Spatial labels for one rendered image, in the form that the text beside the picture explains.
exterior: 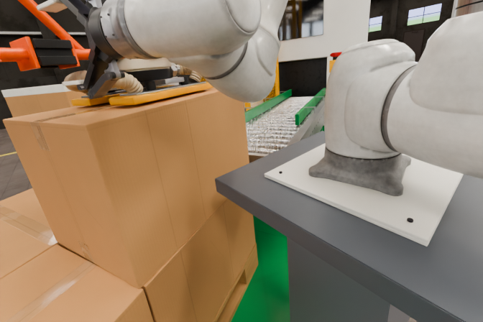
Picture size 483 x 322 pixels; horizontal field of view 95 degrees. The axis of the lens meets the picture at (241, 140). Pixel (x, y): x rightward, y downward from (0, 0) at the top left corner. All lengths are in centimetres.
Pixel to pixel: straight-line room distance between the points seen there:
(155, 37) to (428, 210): 48
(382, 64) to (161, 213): 57
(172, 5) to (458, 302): 44
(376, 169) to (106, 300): 65
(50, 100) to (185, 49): 191
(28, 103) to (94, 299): 185
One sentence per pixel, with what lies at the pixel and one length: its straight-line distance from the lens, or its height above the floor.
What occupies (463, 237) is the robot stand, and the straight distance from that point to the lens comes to 47.
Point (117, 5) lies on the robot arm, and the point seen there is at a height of 110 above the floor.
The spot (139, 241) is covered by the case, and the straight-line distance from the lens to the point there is 60.
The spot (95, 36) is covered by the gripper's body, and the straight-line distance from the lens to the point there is 42.
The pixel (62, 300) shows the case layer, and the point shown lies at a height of 54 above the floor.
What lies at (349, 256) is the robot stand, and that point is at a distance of 38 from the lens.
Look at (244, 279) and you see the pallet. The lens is 125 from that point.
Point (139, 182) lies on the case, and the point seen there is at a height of 79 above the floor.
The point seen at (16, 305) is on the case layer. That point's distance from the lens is 82.
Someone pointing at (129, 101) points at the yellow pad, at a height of 96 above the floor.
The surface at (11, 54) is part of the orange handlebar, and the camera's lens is 63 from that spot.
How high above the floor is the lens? 101
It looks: 18 degrees down
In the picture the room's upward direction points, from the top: 6 degrees counter-clockwise
